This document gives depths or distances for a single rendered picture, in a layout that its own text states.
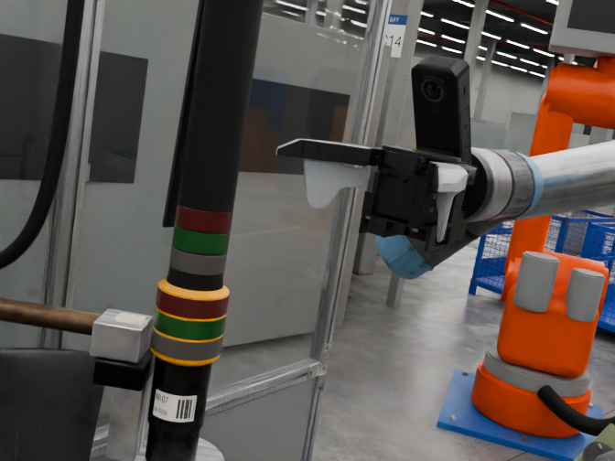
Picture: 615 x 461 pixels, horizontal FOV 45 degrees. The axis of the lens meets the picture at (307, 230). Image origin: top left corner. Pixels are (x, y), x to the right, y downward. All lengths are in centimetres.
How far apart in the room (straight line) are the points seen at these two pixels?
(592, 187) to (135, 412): 61
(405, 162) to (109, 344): 31
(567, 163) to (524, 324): 341
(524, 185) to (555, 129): 358
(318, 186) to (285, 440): 142
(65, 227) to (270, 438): 90
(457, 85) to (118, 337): 35
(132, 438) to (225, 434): 131
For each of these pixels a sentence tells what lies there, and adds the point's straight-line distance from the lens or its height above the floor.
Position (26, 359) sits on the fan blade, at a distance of 63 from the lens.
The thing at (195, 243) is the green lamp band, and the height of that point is 160.
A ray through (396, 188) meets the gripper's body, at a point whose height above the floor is 163.
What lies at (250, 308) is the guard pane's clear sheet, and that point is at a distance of 171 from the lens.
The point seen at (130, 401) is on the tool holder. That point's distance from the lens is 47.
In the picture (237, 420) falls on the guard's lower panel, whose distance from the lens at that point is 180.
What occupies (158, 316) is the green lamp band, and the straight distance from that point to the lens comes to 45.
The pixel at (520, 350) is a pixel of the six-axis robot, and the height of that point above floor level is 48.
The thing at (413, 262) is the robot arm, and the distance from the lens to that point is 85.
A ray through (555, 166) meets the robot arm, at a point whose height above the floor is 166.
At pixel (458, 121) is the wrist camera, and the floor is 169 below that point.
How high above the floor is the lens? 170
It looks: 11 degrees down
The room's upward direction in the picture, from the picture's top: 9 degrees clockwise
